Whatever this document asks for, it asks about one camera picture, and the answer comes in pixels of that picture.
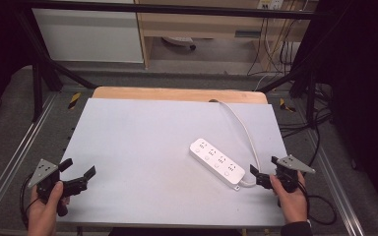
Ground person's right hand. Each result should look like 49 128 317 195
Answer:
269 171 310 225

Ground black metal stand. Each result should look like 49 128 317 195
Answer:
14 9 98 123
258 55 319 128

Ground white cabinet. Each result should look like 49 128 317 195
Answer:
31 0 145 64

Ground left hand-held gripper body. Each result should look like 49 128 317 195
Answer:
28 158 71 217

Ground black curtain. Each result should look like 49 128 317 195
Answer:
290 0 378 222
0 0 44 134

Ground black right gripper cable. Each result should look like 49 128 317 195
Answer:
295 181 338 226

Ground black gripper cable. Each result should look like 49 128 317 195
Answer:
295 181 338 226
19 172 42 230

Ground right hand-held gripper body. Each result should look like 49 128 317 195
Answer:
275 154 317 194

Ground black floor cables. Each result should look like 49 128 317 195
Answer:
278 83 335 140

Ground black metal crossbar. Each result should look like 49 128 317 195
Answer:
14 0 320 21

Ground bundle of hanging cables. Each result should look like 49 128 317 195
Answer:
246 9 306 77

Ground wooden desk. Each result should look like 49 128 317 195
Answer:
134 0 320 71

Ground grey power strip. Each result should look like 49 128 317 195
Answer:
161 35 198 51

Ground white floor cable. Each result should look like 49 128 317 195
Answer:
253 73 280 92

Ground yellow black tape marker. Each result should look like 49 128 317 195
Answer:
279 97 297 113
67 91 83 110

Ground white power strip cable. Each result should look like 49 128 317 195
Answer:
209 98 262 189

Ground wooden table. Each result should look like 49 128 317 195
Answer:
92 86 269 105

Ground aluminium rail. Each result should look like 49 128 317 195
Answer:
0 92 59 224
307 127 366 236

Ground person's left hand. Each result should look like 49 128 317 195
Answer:
27 180 71 236

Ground white power strip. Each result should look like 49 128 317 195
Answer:
189 138 246 191

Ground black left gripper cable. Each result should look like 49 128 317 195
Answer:
19 172 42 230

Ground white wall socket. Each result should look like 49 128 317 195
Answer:
257 0 285 11

